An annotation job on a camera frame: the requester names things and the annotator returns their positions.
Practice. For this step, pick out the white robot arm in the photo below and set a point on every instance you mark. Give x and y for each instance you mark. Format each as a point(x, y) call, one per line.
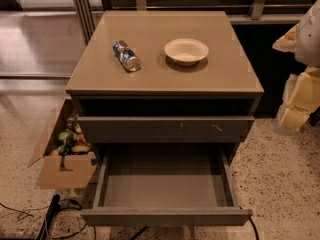
point(311, 18)

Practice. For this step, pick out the grey drawer cabinet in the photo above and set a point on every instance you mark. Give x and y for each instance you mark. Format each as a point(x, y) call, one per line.
point(222, 84)

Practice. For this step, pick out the white paper bowl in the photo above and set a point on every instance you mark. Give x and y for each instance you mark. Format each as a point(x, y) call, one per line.
point(186, 51)

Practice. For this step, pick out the grey top drawer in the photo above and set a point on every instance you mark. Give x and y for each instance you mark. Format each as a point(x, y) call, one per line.
point(216, 129)

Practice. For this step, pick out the black power strip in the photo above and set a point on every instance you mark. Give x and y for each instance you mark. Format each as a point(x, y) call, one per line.
point(53, 209)

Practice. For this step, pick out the cardboard box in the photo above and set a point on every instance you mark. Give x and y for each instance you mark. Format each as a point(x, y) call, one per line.
point(71, 171)

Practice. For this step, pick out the blue silver soda can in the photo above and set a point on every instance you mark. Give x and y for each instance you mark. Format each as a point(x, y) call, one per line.
point(126, 56)

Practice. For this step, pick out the assorted toys in box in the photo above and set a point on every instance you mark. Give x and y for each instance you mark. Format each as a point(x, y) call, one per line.
point(72, 139)

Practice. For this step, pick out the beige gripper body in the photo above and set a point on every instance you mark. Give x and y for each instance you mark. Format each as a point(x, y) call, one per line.
point(309, 39)

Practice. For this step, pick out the grey drawer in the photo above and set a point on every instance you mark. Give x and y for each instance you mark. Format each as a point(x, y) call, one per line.
point(165, 185)
point(216, 129)

